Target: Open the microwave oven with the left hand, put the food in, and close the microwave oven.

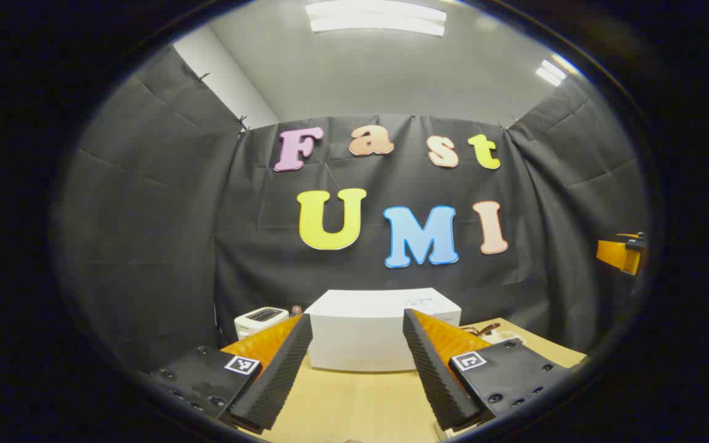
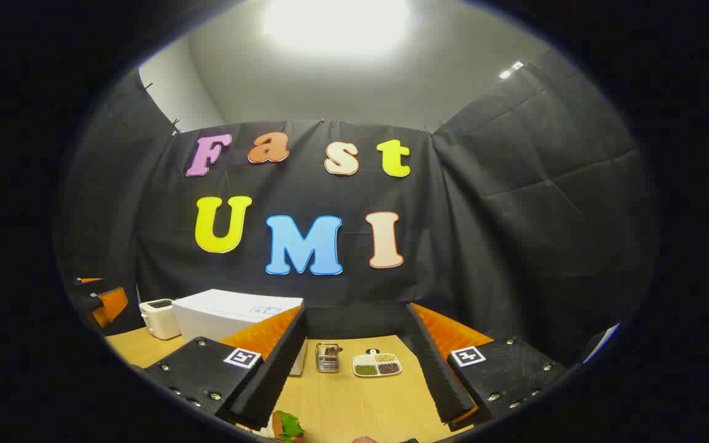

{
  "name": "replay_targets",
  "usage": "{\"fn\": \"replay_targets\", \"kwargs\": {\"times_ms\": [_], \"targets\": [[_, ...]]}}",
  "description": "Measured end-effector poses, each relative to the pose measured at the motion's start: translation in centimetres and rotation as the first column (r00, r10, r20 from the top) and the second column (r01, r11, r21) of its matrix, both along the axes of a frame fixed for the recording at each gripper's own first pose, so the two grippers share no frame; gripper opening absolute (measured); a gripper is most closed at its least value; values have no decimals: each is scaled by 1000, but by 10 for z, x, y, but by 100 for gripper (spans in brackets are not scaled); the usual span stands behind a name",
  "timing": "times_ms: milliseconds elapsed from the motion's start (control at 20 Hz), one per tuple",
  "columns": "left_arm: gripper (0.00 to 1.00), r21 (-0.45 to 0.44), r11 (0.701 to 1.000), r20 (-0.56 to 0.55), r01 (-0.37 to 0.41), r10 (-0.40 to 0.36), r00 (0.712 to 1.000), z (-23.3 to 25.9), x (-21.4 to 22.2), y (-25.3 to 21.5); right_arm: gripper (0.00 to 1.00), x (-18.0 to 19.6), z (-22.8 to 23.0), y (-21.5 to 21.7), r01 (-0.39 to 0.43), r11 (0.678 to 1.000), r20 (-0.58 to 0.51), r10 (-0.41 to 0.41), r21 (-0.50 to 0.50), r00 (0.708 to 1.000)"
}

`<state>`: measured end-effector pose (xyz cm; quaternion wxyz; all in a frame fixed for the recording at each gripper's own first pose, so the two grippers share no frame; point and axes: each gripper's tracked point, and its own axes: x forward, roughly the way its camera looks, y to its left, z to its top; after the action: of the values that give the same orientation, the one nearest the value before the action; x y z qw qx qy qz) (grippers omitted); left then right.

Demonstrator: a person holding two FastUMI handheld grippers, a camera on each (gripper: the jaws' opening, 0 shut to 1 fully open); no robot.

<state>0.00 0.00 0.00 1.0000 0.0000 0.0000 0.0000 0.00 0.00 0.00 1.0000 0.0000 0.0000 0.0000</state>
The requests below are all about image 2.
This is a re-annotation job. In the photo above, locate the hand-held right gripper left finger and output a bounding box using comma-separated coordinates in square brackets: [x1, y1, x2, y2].
[143, 306, 307, 431]

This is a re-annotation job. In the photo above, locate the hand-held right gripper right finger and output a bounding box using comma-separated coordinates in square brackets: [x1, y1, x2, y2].
[405, 303, 571, 425]

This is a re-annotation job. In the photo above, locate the sandwich with lettuce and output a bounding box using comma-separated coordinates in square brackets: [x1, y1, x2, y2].
[271, 411, 306, 442]

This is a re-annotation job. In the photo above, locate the white microwave oven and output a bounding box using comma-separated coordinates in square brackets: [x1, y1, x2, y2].
[172, 289, 307, 377]

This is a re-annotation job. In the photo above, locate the white toaster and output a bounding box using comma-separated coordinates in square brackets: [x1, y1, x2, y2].
[139, 298, 182, 340]

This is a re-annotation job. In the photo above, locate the white divided dish of beans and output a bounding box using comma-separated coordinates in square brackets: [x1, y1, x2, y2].
[353, 349, 403, 378]

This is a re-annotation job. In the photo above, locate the black backdrop cloth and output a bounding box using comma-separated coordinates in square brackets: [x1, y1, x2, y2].
[53, 49, 660, 370]

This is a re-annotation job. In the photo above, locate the ceiling light panel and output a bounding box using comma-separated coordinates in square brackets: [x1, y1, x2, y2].
[262, 0, 411, 56]

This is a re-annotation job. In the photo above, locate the metal wire utensil holder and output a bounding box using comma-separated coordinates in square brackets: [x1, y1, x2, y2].
[315, 343, 343, 373]

